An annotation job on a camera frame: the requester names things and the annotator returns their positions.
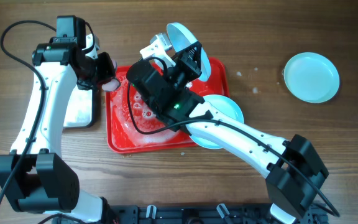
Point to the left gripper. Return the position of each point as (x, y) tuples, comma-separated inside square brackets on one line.
[(105, 66)]

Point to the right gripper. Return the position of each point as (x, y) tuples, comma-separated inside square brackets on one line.
[(188, 62)]

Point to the pink sponge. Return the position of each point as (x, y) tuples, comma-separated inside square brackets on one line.
[(114, 84)]

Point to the mint plate with orange stain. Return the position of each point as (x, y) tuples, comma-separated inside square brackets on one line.
[(228, 107)]

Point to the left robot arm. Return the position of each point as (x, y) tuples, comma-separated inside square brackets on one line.
[(33, 176)]

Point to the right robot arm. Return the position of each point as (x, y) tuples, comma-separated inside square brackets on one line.
[(293, 171)]

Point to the red plastic tray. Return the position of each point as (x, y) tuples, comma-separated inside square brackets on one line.
[(126, 112)]

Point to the black metal basin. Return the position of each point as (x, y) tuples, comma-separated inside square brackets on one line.
[(81, 109)]

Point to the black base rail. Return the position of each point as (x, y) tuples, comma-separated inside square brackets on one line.
[(242, 214)]

